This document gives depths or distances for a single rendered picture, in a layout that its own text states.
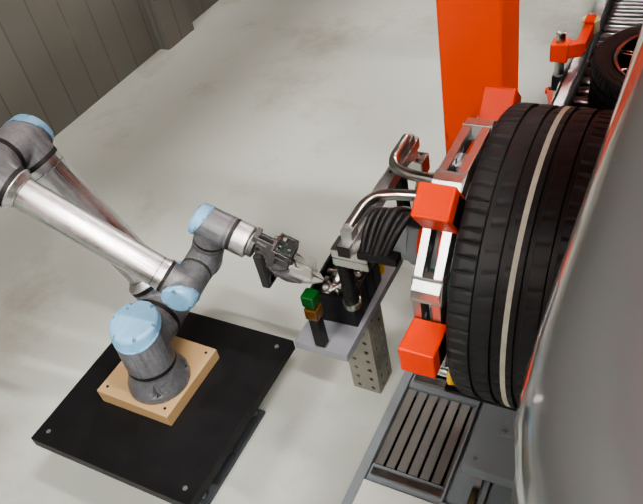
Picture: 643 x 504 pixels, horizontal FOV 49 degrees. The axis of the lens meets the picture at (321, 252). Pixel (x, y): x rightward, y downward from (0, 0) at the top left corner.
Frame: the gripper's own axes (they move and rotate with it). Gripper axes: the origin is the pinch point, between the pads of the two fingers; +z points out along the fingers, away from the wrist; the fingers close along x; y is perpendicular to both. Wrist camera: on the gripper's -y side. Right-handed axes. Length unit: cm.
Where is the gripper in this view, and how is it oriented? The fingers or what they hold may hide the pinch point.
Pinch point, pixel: (318, 280)
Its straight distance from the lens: 185.2
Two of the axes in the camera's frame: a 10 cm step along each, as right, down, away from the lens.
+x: 3.6, -6.7, 6.4
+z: 9.0, 4.3, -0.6
